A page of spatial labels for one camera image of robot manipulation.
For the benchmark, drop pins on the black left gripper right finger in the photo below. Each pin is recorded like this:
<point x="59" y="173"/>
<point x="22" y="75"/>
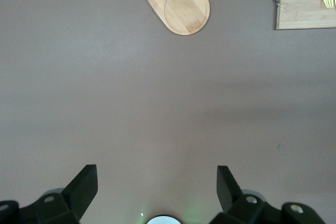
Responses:
<point x="246" y="208"/>

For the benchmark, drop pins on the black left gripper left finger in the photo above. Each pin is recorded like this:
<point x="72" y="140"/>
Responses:
<point x="57" y="208"/>

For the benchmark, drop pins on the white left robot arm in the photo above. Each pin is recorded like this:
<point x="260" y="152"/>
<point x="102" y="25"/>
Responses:
<point x="162" y="220"/>

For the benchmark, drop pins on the wooden mug rack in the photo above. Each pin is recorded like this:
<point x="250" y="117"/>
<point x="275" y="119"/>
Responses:
<point x="183" y="9"/>

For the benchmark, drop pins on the brown table cover sheet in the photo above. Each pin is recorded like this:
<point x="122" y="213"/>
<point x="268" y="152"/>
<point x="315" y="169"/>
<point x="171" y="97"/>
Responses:
<point x="168" y="90"/>

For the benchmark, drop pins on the bamboo cutting board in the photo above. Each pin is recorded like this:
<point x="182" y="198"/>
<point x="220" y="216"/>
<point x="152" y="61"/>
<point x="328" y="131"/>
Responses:
<point x="302" y="11"/>

